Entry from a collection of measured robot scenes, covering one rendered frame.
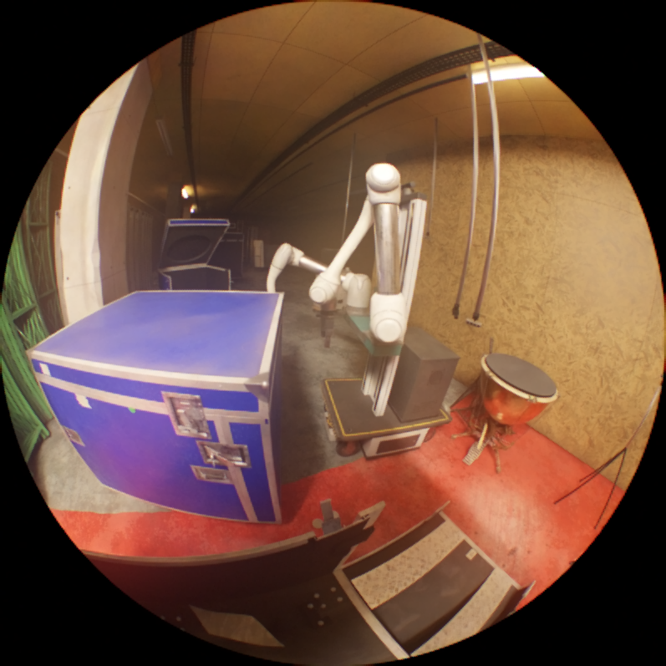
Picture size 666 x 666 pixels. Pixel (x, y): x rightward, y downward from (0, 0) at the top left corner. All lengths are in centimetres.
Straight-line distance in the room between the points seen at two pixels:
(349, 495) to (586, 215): 318
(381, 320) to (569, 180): 263
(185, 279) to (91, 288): 281
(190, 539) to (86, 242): 187
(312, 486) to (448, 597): 112
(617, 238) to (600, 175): 66
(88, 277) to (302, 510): 201
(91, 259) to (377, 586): 238
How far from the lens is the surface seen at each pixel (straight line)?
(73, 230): 189
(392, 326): 91
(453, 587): 160
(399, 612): 146
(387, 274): 94
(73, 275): 189
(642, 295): 284
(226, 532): 153
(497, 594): 172
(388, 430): 162
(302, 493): 160
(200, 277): 449
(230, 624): 127
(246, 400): 63
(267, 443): 73
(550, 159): 312
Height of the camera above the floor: 141
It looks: 22 degrees down
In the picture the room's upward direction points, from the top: 7 degrees clockwise
